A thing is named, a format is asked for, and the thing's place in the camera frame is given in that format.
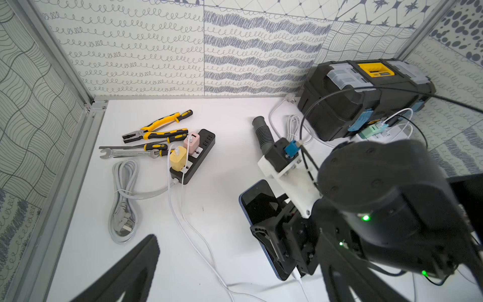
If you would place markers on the black yellow toolbox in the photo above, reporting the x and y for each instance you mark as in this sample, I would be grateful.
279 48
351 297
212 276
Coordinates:
341 98

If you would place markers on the pink charger plug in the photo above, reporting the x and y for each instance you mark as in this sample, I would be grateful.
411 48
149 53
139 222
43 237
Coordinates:
191 143

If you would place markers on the yellow charger plug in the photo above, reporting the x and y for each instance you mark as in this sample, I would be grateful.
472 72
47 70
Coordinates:
178 158

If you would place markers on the yellow black pliers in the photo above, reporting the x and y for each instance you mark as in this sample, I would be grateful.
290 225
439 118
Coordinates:
150 131

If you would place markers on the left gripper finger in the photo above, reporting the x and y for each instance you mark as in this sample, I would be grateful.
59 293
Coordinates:
130 279

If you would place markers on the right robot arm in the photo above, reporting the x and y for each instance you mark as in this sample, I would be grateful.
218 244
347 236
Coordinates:
371 205

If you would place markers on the green white power strip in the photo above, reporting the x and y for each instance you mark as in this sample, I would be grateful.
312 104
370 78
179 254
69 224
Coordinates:
383 133

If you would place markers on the black power strip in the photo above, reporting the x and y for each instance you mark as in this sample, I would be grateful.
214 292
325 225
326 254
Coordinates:
207 141

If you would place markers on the black phone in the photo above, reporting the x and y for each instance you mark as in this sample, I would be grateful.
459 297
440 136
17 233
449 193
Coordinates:
265 214

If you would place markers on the silver open-end wrench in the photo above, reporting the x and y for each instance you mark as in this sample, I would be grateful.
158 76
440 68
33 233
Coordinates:
112 153

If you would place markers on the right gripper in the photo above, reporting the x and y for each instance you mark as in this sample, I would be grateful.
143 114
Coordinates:
301 241

